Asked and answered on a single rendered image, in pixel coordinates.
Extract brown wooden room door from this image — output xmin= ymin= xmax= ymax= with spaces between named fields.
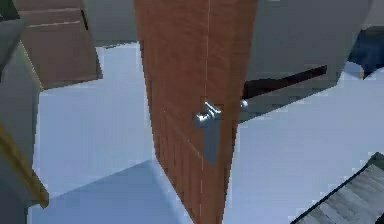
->
xmin=13 ymin=0 xmax=104 ymax=90
xmin=133 ymin=0 xmax=259 ymax=224

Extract grey slatted furniture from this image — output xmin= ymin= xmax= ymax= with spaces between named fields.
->
xmin=289 ymin=151 xmax=384 ymax=224

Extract dark blue furniture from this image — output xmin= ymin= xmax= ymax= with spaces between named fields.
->
xmin=347 ymin=27 xmax=384 ymax=80

